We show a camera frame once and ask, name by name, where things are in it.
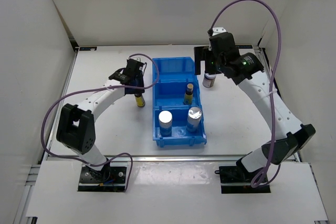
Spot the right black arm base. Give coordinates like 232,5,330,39
214,166,271,194

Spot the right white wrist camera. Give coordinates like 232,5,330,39
207,27,226,37

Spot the blue three-compartment bin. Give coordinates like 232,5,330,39
152,57,207,147

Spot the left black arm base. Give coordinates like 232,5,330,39
77,163,133,193

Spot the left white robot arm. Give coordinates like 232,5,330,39
56,58,146,183

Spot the silver-lid shaker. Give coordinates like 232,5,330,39
159,111,173,137
186,106,203,132

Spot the yellow small bottle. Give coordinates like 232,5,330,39
134,93,145,108
183,83,194,105

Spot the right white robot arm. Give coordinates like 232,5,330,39
194,28,316,182

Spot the aluminium front rail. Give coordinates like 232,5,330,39
46,153,242,167

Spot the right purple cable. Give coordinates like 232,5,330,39
208,0,283,188

